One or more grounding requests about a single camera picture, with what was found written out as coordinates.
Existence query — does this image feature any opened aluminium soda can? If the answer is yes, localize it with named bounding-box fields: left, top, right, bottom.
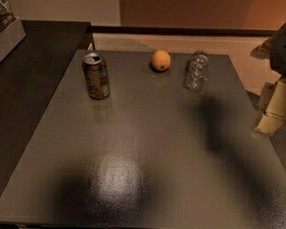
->
left=82, top=52, right=110, bottom=100

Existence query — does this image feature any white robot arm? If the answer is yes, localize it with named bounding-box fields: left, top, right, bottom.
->
left=250, top=22, right=286, bottom=136

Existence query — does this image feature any dark side table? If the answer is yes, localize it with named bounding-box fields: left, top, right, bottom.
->
left=0, top=20, right=93, bottom=196

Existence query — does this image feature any grey box with snacks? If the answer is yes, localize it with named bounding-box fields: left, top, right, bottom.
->
left=0, top=0, right=26, bottom=63

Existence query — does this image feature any clear plastic water bottle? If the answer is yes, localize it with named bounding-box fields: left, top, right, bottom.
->
left=184, top=50, right=209, bottom=92

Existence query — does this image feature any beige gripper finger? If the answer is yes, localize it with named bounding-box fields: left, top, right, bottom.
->
left=252, top=76, right=286, bottom=139

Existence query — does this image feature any orange fruit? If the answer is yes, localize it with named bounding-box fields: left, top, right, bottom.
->
left=151, top=50, right=171, bottom=72

